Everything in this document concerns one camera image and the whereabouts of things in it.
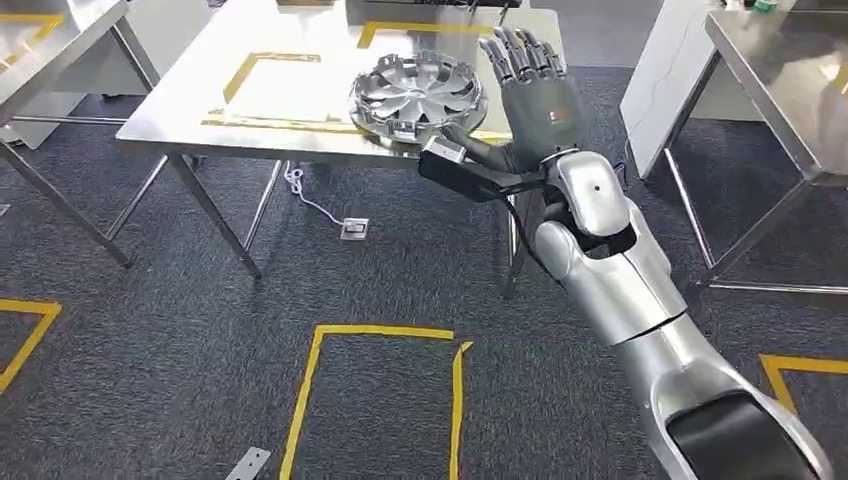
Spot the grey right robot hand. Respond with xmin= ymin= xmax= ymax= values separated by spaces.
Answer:
xmin=442 ymin=26 xmax=586 ymax=175

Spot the silver wheel hubcap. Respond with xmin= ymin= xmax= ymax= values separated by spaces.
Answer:
xmin=349 ymin=50 xmax=490 ymax=145

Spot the yellow table tape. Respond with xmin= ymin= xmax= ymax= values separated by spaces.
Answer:
xmin=201 ymin=51 xmax=511 ymax=144
xmin=0 ymin=13 xmax=66 ymax=71
xmin=356 ymin=21 xmax=498 ymax=51

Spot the steel table with yellow tape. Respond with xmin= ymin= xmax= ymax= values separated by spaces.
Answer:
xmin=115 ymin=0 xmax=568 ymax=299
xmin=0 ymin=0 xmax=167 ymax=270

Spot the yellow floor tape rectangle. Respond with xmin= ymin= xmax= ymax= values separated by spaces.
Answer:
xmin=278 ymin=323 xmax=474 ymax=480

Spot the yellow floor tape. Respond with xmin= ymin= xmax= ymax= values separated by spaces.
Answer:
xmin=758 ymin=353 xmax=848 ymax=415
xmin=0 ymin=298 xmax=63 ymax=392

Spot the small metal plate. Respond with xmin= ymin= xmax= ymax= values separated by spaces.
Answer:
xmin=225 ymin=447 xmax=273 ymax=480

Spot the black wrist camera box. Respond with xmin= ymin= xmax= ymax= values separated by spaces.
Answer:
xmin=417 ymin=135 xmax=531 ymax=204

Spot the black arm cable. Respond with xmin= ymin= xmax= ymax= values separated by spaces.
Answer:
xmin=503 ymin=195 xmax=551 ymax=273

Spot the white coiled floor cable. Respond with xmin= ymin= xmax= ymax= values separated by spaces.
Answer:
xmin=283 ymin=160 xmax=349 ymax=227

